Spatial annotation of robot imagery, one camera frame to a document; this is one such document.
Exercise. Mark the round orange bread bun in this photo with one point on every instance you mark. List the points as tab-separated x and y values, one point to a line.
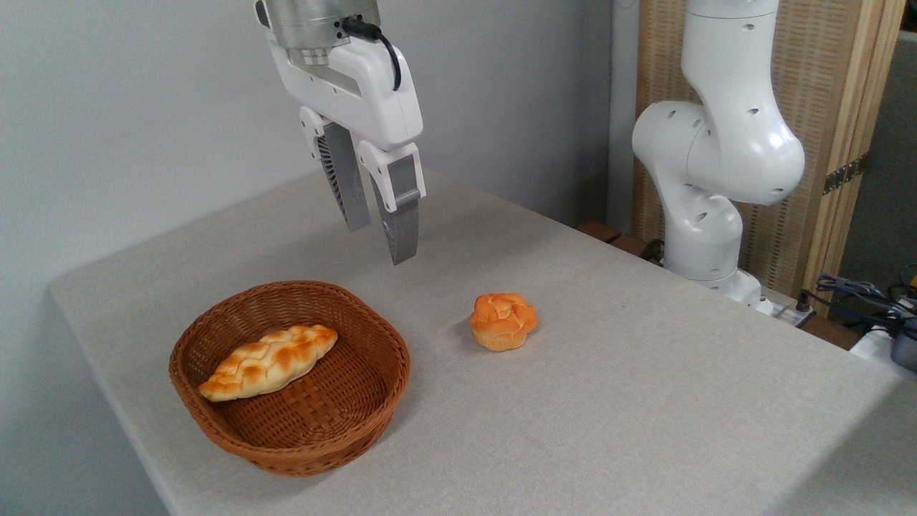
503	319

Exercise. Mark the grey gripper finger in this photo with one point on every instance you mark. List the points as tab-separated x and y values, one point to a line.
344	179
401	215

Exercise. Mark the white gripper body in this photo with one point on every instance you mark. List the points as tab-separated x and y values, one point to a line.
369	93

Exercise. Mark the brown woven wicker basket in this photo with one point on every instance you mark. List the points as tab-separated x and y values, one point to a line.
322	423

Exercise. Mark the long braided bread loaf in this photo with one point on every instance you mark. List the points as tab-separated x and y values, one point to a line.
265	362

